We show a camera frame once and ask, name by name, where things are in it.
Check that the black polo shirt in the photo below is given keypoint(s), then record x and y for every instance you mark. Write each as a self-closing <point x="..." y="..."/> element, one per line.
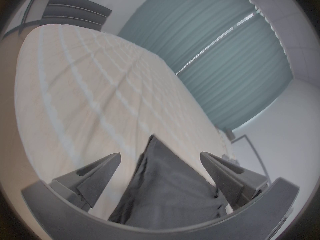
<point x="170" y="184"/>

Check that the white printed pillow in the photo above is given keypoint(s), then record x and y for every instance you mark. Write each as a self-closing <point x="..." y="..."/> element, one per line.
<point x="223" y="145"/>

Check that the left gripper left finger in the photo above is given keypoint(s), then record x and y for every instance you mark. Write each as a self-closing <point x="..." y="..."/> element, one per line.
<point x="97" y="179"/>

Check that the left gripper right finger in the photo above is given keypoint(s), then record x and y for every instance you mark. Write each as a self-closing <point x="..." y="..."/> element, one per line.
<point x="227" y="181"/>

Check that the bed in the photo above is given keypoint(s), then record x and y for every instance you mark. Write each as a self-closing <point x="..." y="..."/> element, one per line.
<point x="87" y="96"/>

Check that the blue-green curtain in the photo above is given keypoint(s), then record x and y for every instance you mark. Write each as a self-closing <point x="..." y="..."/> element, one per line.
<point x="187" y="21"/>
<point x="237" y="71"/>

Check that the grey bedside table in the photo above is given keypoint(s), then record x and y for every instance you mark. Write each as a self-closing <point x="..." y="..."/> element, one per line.
<point x="228" y="134"/>

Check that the black chest of drawers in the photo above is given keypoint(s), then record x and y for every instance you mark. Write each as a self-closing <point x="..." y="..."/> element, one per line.
<point x="75" y="11"/>

